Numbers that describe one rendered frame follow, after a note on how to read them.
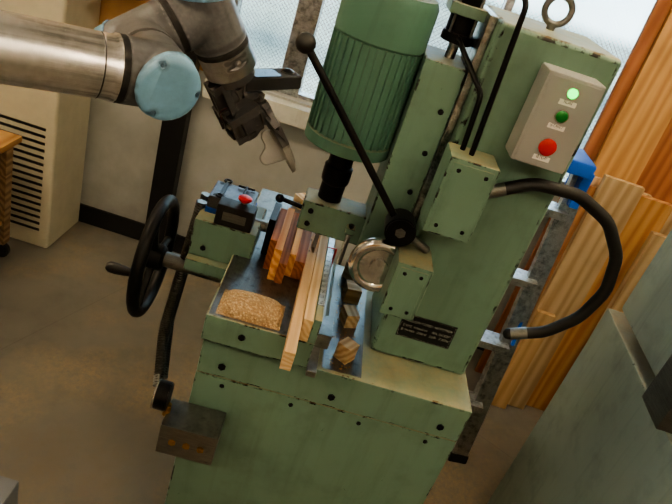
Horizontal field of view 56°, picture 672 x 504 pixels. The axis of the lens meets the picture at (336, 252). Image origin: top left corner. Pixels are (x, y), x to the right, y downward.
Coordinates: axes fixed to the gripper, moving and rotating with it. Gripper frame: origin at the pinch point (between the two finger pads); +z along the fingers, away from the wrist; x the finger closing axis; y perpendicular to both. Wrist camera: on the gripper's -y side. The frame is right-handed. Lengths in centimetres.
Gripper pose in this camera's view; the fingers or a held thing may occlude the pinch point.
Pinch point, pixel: (277, 152)
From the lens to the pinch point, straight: 124.4
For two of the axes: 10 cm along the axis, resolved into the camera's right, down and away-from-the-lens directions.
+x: 5.6, 5.5, -6.2
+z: 2.2, 6.3, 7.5
